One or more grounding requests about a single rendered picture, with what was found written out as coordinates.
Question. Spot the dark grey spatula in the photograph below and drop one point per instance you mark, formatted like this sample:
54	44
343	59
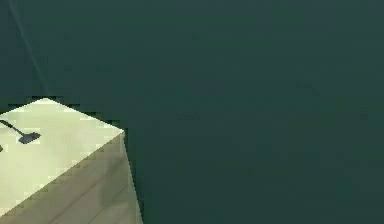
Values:
29	137

